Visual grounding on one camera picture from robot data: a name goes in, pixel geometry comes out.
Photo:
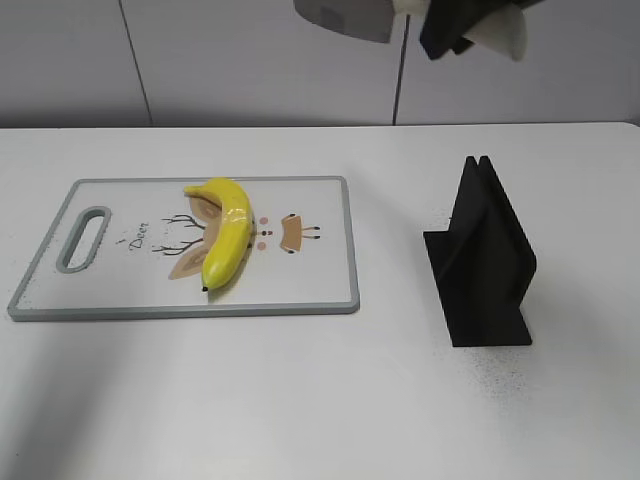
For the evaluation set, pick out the yellow plastic banana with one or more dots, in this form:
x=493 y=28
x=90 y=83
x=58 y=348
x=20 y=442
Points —
x=228 y=250

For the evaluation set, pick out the black knife stand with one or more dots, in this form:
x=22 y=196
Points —
x=483 y=263

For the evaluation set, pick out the white grey-rimmed cutting board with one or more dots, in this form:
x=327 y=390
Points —
x=129 y=249

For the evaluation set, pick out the white-handled kitchen knife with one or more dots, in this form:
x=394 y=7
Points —
x=366 y=20

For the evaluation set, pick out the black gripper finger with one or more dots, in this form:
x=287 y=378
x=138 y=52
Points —
x=456 y=26

